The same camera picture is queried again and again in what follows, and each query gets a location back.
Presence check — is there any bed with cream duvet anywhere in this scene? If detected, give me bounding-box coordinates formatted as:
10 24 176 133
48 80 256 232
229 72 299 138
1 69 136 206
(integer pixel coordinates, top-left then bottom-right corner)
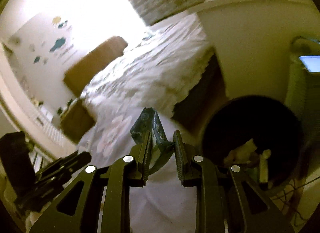
80 14 214 119

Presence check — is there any white bedside cabinet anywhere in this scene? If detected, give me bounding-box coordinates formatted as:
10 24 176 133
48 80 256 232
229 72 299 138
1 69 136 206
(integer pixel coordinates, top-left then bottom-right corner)
188 0 319 101

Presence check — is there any black round trash bin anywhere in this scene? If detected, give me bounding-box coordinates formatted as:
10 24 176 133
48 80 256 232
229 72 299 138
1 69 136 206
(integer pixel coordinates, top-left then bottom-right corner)
201 95 306 187

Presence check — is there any brown pillow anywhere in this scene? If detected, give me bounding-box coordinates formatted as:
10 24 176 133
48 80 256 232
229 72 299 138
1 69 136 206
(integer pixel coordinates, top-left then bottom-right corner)
63 36 128 97

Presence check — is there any smartphone with lit screen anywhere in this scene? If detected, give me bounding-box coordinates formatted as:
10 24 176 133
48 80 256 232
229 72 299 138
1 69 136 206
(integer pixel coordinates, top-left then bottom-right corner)
299 55 320 74

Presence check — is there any lilac floral round tablecloth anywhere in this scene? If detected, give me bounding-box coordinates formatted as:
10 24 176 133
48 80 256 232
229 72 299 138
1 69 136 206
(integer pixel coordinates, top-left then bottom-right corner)
78 108 196 232

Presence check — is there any dark teal wrapper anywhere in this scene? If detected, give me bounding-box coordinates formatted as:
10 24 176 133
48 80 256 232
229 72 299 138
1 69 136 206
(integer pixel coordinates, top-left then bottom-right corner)
130 108 174 175

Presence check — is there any green portable heater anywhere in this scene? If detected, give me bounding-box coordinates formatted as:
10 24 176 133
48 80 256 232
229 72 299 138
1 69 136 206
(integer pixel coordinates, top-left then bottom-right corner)
285 35 319 146

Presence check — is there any brown cardboard box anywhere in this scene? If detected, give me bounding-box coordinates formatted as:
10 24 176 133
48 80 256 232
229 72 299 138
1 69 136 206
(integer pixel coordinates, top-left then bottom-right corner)
60 98 95 143

